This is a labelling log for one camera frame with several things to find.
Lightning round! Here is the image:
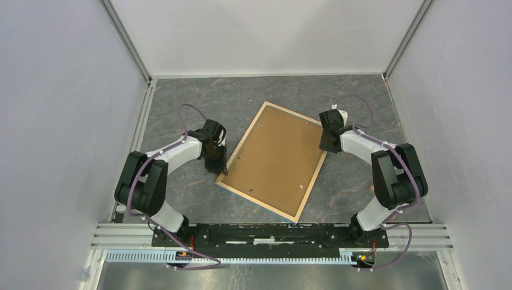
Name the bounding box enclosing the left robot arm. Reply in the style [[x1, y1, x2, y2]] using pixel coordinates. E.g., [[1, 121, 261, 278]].
[[114, 119, 228, 246]]

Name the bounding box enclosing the left corner aluminium profile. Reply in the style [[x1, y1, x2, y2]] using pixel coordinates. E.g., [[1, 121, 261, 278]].
[[99, 0, 152, 83]]

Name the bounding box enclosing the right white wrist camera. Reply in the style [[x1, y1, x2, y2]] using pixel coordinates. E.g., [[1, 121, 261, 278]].
[[331, 103, 348, 126]]

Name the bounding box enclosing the right corner aluminium profile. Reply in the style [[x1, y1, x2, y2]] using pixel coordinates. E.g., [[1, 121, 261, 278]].
[[382, 0, 435, 82]]

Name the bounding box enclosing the corner aluminium profile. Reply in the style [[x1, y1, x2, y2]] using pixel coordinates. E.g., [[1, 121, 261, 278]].
[[382, 0, 435, 82], [99, 0, 152, 83]]

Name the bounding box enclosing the wooden picture frame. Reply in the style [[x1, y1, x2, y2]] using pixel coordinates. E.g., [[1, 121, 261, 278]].
[[215, 100, 329, 224]]

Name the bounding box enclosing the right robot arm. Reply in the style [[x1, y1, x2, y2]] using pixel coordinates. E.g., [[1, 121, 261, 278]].
[[319, 108, 428, 247]]

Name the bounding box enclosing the toothed cable duct strip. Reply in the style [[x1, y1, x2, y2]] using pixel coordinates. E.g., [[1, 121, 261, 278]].
[[105, 250, 356, 266]]

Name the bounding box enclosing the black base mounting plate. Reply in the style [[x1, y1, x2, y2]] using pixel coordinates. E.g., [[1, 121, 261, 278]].
[[177, 223, 389, 259]]

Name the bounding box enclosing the aluminium rail frame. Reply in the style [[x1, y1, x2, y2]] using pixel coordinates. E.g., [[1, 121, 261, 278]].
[[80, 223, 463, 289]]

